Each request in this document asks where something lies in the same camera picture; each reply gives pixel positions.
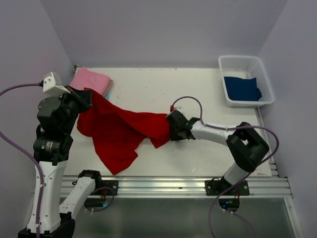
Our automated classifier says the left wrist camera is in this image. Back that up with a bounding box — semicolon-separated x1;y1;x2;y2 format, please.
39;72;64;96

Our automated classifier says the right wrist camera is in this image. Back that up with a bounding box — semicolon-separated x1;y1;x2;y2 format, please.
170;106;185;115

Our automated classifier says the white plastic basket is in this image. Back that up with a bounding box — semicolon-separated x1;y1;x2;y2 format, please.
218;55;274;108

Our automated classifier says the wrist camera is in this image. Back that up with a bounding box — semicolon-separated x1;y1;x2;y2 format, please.
39;72;64;96
170;106;185;115

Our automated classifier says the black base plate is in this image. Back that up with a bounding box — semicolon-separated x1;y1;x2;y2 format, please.
92;179;119;196
205;178;250;196

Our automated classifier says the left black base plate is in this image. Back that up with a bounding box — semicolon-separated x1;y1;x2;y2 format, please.
92;179;119;196

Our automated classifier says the aluminium mounting rail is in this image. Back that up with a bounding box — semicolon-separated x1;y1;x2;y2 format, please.
32;175;293;199

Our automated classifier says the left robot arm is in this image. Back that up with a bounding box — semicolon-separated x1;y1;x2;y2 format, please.
18;87;101;238

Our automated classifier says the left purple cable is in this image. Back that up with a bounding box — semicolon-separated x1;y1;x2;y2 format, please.
0;81;115;238

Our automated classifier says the blue t shirt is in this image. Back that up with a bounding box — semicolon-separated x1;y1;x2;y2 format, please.
224;77;262;102

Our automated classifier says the red t shirt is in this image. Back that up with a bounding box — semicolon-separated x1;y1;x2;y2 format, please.
77;91;170;175

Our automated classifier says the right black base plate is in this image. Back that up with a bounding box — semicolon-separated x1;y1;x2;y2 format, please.
205;178;250;196

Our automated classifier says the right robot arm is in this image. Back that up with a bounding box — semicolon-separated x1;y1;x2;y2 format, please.
166;110;269;189

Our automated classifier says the pink folded t shirt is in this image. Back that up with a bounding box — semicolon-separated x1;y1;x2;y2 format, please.
70;67;113;96

